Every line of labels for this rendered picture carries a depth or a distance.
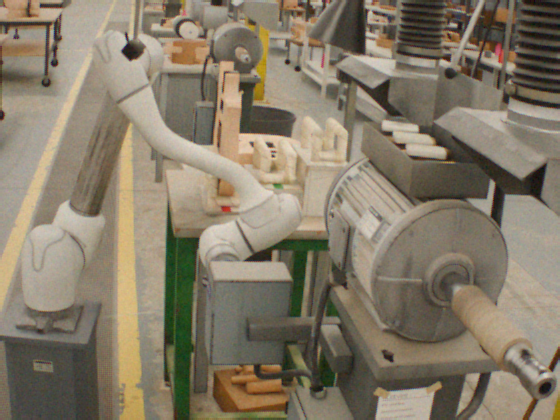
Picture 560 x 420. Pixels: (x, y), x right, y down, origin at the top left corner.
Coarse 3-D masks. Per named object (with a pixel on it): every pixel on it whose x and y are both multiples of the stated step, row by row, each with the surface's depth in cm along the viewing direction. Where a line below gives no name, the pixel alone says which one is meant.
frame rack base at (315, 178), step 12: (300, 156) 252; (300, 168) 250; (312, 168) 243; (324, 168) 243; (336, 168) 244; (300, 180) 250; (312, 180) 244; (324, 180) 245; (312, 192) 245; (324, 192) 246; (312, 204) 247; (312, 216) 248
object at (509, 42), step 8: (512, 0) 709; (512, 8) 712; (512, 16) 715; (504, 40) 726; (512, 40) 721; (504, 48) 727; (512, 48) 724; (504, 56) 728; (504, 64) 730; (504, 72) 733; (504, 80) 736
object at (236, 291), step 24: (216, 264) 156; (240, 264) 157; (264, 264) 158; (216, 288) 149; (240, 288) 150; (264, 288) 151; (288, 288) 152; (216, 312) 151; (240, 312) 152; (264, 312) 153; (288, 312) 154; (216, 336) 153; (240, 336) 154; (216, 360) 155; (240, 360) 156; (264, 360) 157
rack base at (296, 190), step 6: (246, 168) 261; (270, 168) 264; (252, 174) 255; (258, 174) 256; (258, 180) 249; (264, 186) 243; (270, 186) 244; (288, 186) 246; (294, 186) 246; (300, 186) 247; (276, 192) 243; (282, 192) 243; (288, 192) 244; (294, 192) 244; (300, 192) 245; (300, 198) 245; (300, 204) 246
